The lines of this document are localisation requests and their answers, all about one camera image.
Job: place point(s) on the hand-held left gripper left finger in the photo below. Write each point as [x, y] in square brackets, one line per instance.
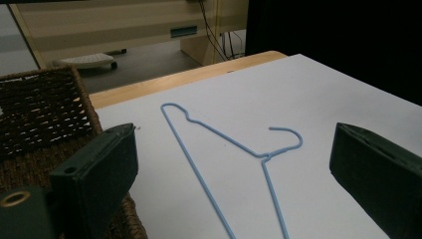
[99, 172]

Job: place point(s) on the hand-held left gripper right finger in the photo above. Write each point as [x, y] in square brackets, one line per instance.
[381, 172]

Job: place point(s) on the brown woven wicker basket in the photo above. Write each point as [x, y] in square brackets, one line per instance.
[40, 109]

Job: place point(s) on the white wheeled dolly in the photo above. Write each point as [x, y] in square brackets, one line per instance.
[87, 60]

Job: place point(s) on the white table cover sheet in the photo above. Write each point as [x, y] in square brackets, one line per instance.
[265, 109]

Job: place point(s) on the black curtain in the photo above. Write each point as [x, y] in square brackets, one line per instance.
[335, 36]

